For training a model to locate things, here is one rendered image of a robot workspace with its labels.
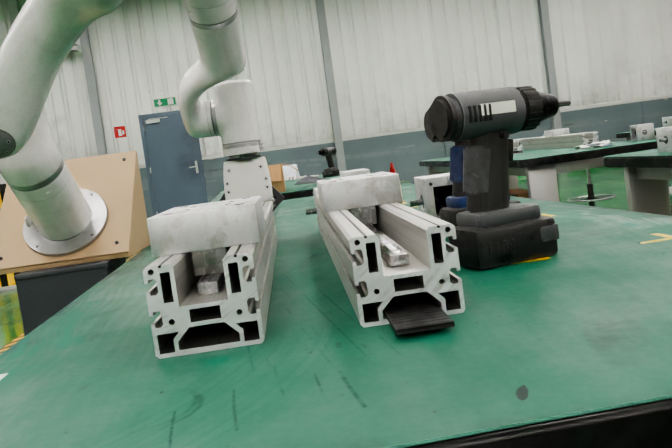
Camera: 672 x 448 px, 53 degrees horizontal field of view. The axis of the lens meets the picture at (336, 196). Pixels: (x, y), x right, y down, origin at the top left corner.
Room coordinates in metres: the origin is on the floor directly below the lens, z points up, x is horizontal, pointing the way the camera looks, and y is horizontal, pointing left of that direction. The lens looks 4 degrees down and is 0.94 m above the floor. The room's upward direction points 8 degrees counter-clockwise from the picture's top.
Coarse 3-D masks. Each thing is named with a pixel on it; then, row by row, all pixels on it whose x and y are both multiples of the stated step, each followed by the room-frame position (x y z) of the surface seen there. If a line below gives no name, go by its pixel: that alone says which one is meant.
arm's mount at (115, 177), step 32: (64, 160) 1.68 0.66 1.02; (96, 160) 1.68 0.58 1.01; (128, 160) 1.67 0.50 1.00; (96, 192) 1.61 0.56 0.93; (128, 192) 1.60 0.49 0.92; (0, 224) 1.56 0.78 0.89; (128, 224) 1.53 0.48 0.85; (0, 256) 1.49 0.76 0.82; (32, 256) 1.49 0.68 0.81; (64, 256) 1.48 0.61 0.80; (96, 256) 1.48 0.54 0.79; (128, 256) 1.49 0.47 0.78
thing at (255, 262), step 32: (160, 256) 0.68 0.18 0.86; (256, 256) 0.67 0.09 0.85; (160, 288) 0.61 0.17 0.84; (192, 288) 0.70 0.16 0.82; (224, 288) 0.67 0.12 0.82; (256, 288) 0.61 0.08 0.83; (160, 320) 0.63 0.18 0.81; (192, 320) 0.62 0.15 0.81; (224, 320) 0.61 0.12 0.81; (256, 320) 0.69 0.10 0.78; (160, 352) 0.61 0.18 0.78; (192, 352) 0.61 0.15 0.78
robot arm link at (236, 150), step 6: (228, 144) 1.42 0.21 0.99; (234, 144) 1.41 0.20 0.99; (240, 144) 1.41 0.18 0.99; (246, 144) 1.41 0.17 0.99; (252, 144) 1.42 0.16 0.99; (258, 144) 1.43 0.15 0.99; (228, 150) 1.42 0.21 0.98; (234, 150) 1.41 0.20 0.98; (240, 150) 1.41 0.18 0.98; (246, 150) 1.41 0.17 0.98; (252, 150) 1.42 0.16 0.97; (258, 150) 1.43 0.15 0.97; (234, 156) 1.43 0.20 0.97; (240, 156) 1.42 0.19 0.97
